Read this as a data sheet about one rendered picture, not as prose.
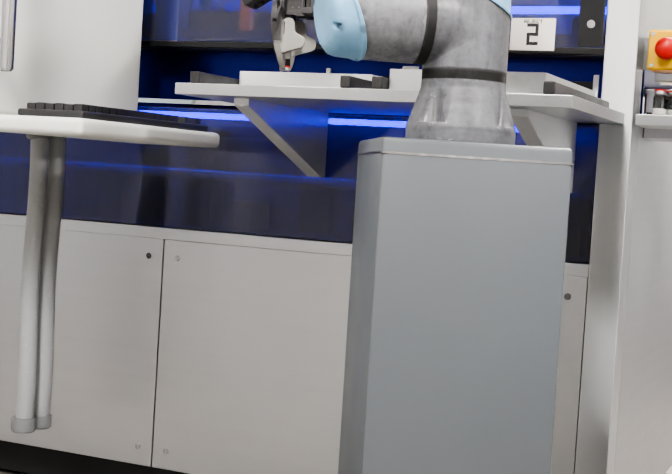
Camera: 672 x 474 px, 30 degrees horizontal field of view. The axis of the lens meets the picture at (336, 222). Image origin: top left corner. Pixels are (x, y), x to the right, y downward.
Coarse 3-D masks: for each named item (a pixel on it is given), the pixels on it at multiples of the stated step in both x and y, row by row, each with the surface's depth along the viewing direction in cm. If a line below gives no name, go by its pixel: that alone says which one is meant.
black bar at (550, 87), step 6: (546, 84) 191; (552, 84) 191; (558, 84) 193; (546, 90) 191; (552, 90) 191; (558, 90) 193; (564, 90) 196; (570, 90) 200; (576, 90) 204; (576, 96) 204; (582, 96) 208; (588, 96) 212; (594, 96) 216; (594, 102) 216; (600, 102) 221; (606, 102) 225
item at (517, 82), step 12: (396, 72) 204; (408, 72) 203; (420, 72) 202; (516, 72) 196; (528, 72) 195; (540, 72) 194; (396, 84) 204; (408, 84) 203; (420, 84) 202; (516, 84) 196; (528, 84) 195; (540, 84) 194; (564, 84) 205; (576, 84) 212
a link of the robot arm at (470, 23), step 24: (432, 0) 165; (456, 0) 166; (480, 0) 166; (504, 0) 168; (432, 24) 165; (456, 24) 166; (480, 24) 166; (504, 24) 168; (432, 48) 167; (456, 48) 166; (480, 48) 166; (504, 48) 169; (504, 72) 169
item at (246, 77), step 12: (240, 72) 229; (252, 72) 228; (264, 72) 227; (276, 72) 226; (288, 72) 225; (240, 84) 229; (252, 84) 228; (264, 84) 227; (276, 84) 226; (288, 84) 225; (300, 84) 224; (312, 84) 223; (324, 84) 222; (336, 84) 221
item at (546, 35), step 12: (516, 24) 234; (540, 24) 232; (552, 24) 231; (516, 36) 234; (540, 36) 232; (552, 36) 231; (516, 48) 234; (528, 48) 233; (540, 48) 232; (552, 48) 231
